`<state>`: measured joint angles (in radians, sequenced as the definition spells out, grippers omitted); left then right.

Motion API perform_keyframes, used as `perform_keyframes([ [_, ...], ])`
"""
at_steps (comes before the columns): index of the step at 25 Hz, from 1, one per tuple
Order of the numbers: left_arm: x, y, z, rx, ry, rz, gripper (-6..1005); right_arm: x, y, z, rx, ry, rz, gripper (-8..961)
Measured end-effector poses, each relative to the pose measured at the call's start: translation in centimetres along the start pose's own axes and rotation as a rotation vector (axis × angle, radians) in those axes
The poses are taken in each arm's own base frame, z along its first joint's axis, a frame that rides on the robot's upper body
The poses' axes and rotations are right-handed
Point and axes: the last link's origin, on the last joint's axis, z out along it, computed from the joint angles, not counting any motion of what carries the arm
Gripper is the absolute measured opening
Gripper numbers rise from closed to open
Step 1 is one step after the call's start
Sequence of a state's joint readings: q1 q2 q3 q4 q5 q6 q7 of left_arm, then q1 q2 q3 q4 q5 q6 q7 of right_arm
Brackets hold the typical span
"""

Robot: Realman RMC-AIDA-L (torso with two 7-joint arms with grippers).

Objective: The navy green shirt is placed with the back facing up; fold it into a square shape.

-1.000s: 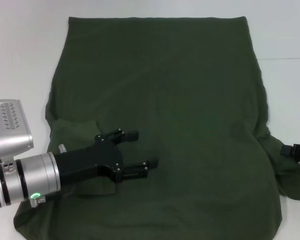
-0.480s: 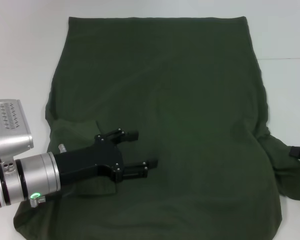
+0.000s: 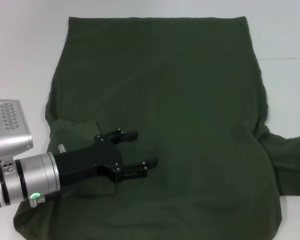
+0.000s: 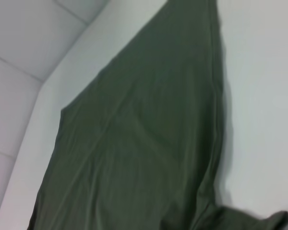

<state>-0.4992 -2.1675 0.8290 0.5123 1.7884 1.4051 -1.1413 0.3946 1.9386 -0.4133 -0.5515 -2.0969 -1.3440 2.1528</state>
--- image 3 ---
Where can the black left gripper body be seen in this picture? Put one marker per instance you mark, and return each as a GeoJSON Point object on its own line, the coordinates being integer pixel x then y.
{"type": "Point", "coordinates": [90, 160]}

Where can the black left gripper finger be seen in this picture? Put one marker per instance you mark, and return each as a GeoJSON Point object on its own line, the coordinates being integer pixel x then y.
{"type": "Point", "coordinates": [131, 135]}
{"type": "Point", "coordinates": [135, 171]}

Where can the dark green shirt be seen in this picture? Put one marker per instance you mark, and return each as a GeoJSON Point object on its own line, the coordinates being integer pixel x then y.
{"type": "Point", "coordinates": [177, 87]}

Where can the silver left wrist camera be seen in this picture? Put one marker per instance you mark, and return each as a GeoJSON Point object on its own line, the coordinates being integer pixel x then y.
{"type": "Point", "coordinates": [10, 125]}

